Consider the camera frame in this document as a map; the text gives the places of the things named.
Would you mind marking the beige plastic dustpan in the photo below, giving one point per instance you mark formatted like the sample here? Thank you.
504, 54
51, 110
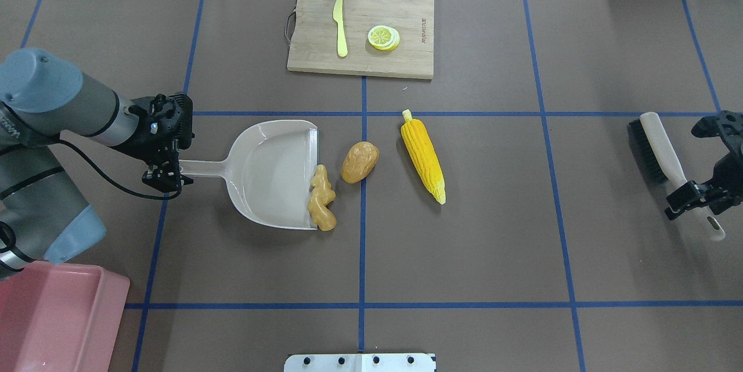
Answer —
268, 172

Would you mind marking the yellow toy lemon slices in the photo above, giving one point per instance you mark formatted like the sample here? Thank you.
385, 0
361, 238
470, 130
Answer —
384, 38

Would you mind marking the yellow plastic toy knife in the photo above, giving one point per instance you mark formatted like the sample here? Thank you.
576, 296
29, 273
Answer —
338, 17

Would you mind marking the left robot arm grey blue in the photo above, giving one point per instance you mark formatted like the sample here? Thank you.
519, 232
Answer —
45, 217

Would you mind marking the pink plastic bin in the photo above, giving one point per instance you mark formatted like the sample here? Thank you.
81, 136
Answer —
61, 317

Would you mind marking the yellow toy ginger root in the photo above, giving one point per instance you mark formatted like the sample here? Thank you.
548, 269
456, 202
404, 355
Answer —
321, 195

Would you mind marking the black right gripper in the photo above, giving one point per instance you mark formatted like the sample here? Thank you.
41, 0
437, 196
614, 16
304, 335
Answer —
732, 173

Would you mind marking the beige hand brush black bristles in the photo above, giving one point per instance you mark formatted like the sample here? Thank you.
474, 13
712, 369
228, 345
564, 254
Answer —
660, 163

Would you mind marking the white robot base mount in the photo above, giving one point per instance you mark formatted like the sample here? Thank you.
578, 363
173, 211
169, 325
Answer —
361, 362

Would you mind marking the yellow toy corn cob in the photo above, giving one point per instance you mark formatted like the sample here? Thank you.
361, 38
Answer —
423, 156

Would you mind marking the brown toy potato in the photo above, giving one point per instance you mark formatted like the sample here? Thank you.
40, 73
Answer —
359, 162

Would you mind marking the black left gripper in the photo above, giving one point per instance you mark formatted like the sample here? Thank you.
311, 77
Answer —
143, 143

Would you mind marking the wooden cutting board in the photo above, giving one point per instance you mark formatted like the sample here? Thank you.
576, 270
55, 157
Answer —
312, 46

